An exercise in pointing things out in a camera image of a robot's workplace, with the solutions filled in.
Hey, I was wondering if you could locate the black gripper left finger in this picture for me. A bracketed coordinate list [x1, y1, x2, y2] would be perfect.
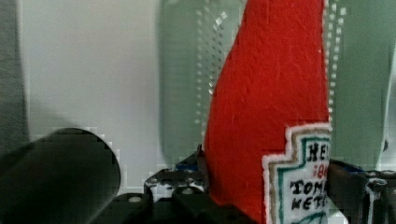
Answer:
[144, 145, 209, 202]

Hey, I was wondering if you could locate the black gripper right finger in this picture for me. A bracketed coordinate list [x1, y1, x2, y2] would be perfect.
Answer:
[328, 160, 396, 224]

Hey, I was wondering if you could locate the red felt ketchup bottle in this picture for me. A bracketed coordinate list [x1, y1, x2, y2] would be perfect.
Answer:
[205, 0, 331, 224]

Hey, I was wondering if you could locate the green oval strainer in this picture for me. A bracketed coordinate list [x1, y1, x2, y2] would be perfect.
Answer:
[158, 0, 395, 171]

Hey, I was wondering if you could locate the black cylinder post lower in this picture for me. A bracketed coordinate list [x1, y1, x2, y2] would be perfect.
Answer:
[0, 128, 120, 224]

